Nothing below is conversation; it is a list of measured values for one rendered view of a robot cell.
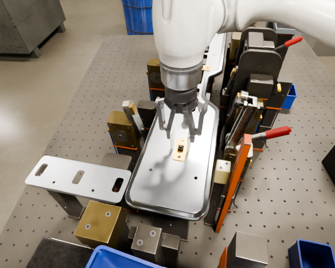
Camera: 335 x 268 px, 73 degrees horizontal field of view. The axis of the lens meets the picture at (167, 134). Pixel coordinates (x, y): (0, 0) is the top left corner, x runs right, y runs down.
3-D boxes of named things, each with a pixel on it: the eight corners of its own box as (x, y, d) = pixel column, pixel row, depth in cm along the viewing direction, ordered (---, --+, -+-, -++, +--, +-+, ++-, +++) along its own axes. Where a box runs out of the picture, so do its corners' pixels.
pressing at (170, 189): (197, 9, 148) (197, 7, 147) (232, 11, 144) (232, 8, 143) (120, 205, 59) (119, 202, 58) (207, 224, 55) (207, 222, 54)
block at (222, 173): (205, 216, 85) (217, 158, 58) (214, 217, 85) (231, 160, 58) (203, 225, 83) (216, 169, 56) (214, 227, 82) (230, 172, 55)
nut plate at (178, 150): (177, 138, 72) (177, 135, 71) (189, 140, 71) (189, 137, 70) (172, 159, 67) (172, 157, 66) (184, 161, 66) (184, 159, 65)
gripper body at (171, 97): (202, 73, 52) (199, 103, 59) (166, 69, 54) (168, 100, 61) (197, 93, 47) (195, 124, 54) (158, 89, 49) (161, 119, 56)
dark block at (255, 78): (229, 151, 105) (250, 72, 74) (244, 153, 104) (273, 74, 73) (228, 160, 102) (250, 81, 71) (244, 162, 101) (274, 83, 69)
